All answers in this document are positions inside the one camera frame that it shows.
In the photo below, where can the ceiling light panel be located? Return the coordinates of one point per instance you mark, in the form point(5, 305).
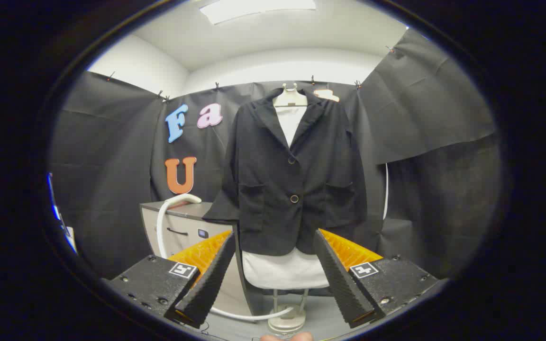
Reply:
point(259, 9)

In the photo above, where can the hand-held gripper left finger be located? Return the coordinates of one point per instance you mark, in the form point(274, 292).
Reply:
point(209, 284)

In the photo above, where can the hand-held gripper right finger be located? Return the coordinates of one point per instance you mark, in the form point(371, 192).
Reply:
point(337, 284)

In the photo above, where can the black blazer jacket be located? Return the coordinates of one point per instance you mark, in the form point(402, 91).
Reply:
point(273, 180)

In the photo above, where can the grey metal cabinet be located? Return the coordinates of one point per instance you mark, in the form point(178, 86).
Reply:
point(183, 234)

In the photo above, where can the white garment steamer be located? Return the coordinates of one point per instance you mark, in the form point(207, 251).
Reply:
point(178, 199)

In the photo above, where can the white plastic object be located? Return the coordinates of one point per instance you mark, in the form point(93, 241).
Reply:
point(70, 240)

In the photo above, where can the white mannequin torso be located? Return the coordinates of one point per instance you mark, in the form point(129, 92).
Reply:
point(287, 272)

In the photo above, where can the black backdrop cloth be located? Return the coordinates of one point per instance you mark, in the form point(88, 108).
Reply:
point(112, 166)

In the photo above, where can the metal mannequin stand base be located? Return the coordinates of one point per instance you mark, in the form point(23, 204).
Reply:
point(286, 324)

